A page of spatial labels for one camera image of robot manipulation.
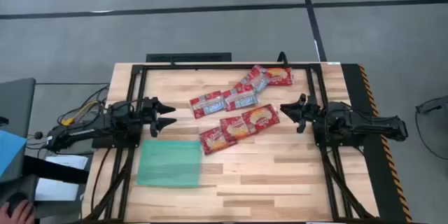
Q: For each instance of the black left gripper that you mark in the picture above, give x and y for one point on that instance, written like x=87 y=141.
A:
x=147 y=112

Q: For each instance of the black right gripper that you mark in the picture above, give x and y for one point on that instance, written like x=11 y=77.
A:
x=311 y=113

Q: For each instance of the red butter popcorn bag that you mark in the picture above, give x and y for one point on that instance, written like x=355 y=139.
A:
x=234 y=128
x=215 y=141
x=260 y=117
x=259 y=80
x=241 y=101
x=208 y=105
x=280 y=76

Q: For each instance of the green plastic basket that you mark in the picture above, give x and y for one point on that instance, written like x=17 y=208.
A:
x=168 y=164

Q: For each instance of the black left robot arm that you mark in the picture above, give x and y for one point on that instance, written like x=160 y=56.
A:
x=87 y=129

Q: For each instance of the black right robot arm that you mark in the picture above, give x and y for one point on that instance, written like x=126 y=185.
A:
x=367 y=126

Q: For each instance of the black rectangular grille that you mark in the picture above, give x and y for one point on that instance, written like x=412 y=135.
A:
x=189 y=57

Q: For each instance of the black hazard-striped mat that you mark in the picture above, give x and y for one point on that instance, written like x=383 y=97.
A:
x=353 y=84

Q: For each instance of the black bar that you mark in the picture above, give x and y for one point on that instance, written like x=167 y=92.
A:
x=52 y=169

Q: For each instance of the black knob on stick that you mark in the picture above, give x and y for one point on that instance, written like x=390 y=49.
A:
x=38 y=135

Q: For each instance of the white paper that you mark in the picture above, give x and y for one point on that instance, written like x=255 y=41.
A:
x=56 y=190

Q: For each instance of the dark grey floor device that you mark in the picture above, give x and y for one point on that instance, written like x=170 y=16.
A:
x=434 y=105

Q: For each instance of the grey desk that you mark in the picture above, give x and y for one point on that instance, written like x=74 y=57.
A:
x=17 y=105

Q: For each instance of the blue sheet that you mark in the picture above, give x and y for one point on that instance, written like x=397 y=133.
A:
x=10 y=147

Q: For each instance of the small black desk object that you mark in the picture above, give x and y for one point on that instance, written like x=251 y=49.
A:
x=3 y=121

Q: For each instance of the black computer mouse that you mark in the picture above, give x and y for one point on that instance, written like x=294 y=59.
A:
x=15 y=199

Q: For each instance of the person's hand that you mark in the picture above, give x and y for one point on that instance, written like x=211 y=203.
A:
x=21 y=215

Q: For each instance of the black metal table frame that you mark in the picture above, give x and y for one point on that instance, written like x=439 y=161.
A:
x=297 y=66

